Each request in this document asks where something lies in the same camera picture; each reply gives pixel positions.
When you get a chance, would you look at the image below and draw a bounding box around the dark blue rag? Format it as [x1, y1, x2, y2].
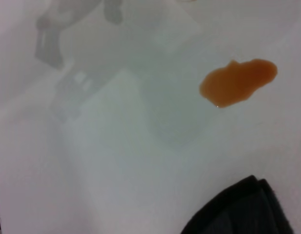
[181, 175, 295, 234]

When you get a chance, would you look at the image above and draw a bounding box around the brown liquid stain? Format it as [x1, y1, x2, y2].
[199, 58, 279, 109]

